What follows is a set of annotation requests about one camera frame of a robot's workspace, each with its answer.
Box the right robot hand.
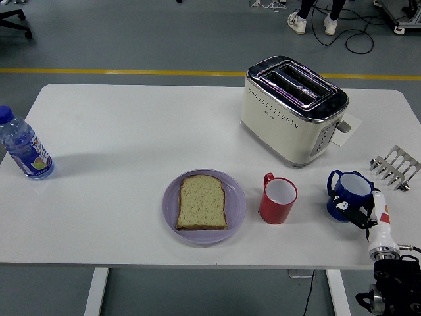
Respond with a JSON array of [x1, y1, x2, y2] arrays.
[[330, 187, 399, 253]]

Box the blue enamel cup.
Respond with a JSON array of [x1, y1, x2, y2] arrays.
[[326, 169, 375, 222]]

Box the red enamel cup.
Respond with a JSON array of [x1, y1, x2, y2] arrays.
[[259, 172, 298, 226]]

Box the slice of bread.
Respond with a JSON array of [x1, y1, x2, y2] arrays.
[[174, 174, 228, 231]]

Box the metal toast rack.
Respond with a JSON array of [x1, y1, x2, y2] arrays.
[[368, 145, 421, 192]]

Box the white table leg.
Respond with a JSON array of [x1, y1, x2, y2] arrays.
[[84, 267, 110, 316], [325, 269, 352, 316]]

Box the grey box under table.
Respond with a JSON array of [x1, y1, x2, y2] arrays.
[[287, 269, 315, 279]]

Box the white paper card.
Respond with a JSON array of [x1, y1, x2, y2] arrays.
[[330, 111, 362, 147]]

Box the cream and chrome toaster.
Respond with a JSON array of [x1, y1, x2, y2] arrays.
[[239, 55, 352, 169]]

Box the purple plate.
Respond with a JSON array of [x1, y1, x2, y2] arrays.
[[161, 168, 247, 245]]

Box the person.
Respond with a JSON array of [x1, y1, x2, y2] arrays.
[[287, 0, 346, 36]]

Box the water bottle with blue cap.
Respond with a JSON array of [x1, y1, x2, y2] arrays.
[[0, 105, 55, 181]]

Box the black office chair base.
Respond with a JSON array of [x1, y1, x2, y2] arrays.
[[0, 9, 33, 40]]

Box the black cable under table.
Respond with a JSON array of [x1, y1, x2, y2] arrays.
[[301, 269, 316, 316]]

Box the black floor cable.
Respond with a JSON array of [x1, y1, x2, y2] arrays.
[[309, 0, 395, 54]]

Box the metal equipment frame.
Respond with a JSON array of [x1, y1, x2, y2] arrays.
[[374, 0, 421, 34]]

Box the white floor cables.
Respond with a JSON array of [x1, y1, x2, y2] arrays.
[[248, 0, 287, 13]]

